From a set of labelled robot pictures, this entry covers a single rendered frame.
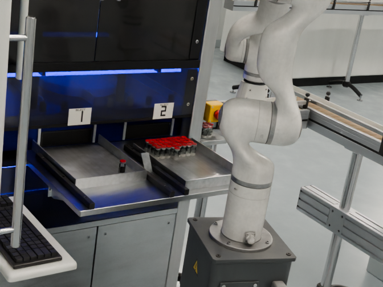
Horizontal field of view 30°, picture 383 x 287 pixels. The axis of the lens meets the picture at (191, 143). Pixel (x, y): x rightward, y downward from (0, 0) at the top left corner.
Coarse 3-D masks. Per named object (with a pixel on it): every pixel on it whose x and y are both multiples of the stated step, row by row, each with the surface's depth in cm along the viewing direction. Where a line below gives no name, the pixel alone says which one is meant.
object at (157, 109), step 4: (156, 104) 260; (160, 104) 261; (164, 104) 262; (168, 104) 263; (172, 104) 264; (156, 108) 261; (160, 108) 262; (164, 108) 263; (168, 108) 264; (172, 108) 265; (156, 112) 261; (160, 112) 262; (164, 112) 264; (168, 112) 265; (172, 112) 266; (156, 116) 262; (160, 116) 263; (164, 116) 264; (168, 116) 265
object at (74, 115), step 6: (78, 108) 242; (84, 108) 243; (90, 108) 245; (72, 114) 242; (78, 114) 243; (84, 114) 244; (90, 114) 246; (72, 120) 243; (78, 120) 244; (84, 120) 245; (90, 120) 247
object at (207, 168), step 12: (180, 156) 261; (192, 156) 263; (204, 156) 264; (216, 156) 260; (168, 168) 240; (180, 168) 250; (192, 168) 252; (204, 168) 253; (216, 168) 255; (228, 168) 255; (180, 180) 234; (192, 180) 233; (204, 180) 236; (216, 180) 239; (228, 180) 243
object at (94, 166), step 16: (32, 144) 246; (80, 144) 257; (96, 144) 260; (112, 144) 253; (48, 160) 236; (64, 160) 242; (80, 160) 244; (96, 160) 246; (112, 160) 248; (128, 160) 244; (80, 176) 231; (96, 176) 225; (112, 176) 228; (128, 176) 232; (144, 176) 235
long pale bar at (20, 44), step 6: (24, 0) 210; (24, 6) 211; (24, 12) 211; (24, 18) 212; (24, 24) 212; (18, 30) 214; (24, 30) 213; (18, 42) 214; (18, 48) 215; (18, 54) 216; (12, 60) 221; (18, 60) 216; (18, 66) 217; (18, 72) 217; (18, 78) 218
